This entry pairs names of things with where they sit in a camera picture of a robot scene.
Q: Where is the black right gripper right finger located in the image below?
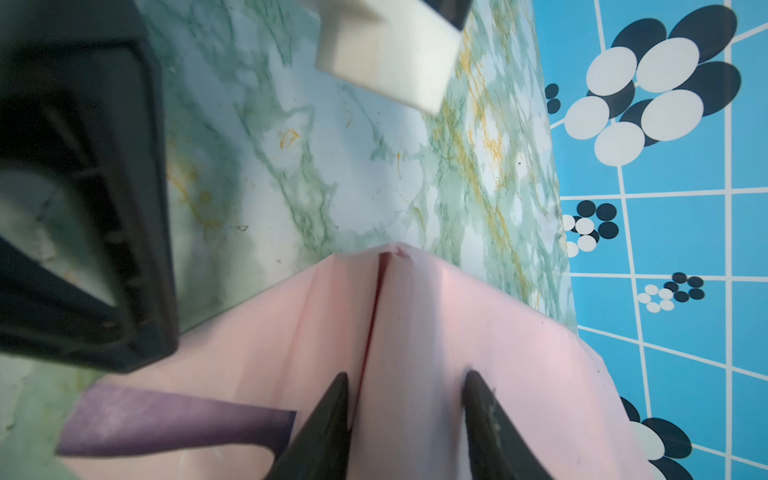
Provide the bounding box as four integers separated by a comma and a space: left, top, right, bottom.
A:
462, 370, 552, 480

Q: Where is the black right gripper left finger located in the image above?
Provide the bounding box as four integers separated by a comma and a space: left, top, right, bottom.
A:
265, 373, 350, 480

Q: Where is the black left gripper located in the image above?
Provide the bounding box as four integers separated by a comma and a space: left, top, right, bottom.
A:
1, 1, 179, 373

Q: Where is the purple wrapping paper sheet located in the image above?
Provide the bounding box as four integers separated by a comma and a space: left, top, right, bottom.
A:
56, 244, 656, 479

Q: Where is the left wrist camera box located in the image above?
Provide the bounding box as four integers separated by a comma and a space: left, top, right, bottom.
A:
302, 0, 473, 115

